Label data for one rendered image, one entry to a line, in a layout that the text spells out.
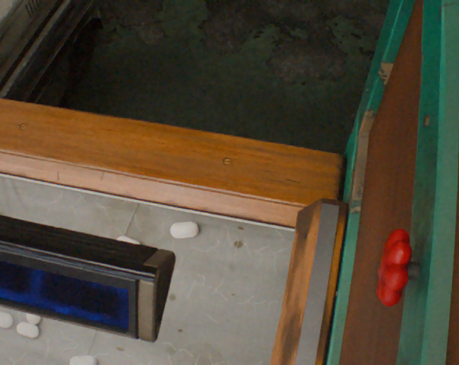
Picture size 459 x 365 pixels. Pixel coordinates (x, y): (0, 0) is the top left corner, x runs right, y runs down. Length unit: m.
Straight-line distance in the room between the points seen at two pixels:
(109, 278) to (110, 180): 0.44
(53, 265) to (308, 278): 0.34
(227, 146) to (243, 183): 0.06
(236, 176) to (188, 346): 0.24
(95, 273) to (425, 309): 0.27
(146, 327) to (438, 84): 0.29
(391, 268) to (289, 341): 0.42
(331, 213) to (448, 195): 0.44
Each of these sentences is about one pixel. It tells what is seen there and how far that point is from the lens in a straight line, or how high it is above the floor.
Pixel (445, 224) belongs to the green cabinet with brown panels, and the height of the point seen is 1.27.
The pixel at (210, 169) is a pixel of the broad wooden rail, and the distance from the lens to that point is 0.91.
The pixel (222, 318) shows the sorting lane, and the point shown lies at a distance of 0.86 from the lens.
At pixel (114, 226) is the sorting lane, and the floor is 0.74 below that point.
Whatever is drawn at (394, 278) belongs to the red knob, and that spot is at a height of 1.26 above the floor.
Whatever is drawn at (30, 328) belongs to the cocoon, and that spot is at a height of 0.76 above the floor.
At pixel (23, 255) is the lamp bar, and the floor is 1.11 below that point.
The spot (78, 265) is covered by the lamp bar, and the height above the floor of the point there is 1.11.
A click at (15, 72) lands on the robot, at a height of 0.34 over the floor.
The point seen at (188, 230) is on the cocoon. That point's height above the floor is 0.76.
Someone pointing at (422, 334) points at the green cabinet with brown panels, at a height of 1.27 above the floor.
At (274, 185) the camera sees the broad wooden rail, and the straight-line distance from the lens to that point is 0.90.
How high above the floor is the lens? 1.57
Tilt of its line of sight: 64 degrees down
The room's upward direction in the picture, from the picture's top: straight up
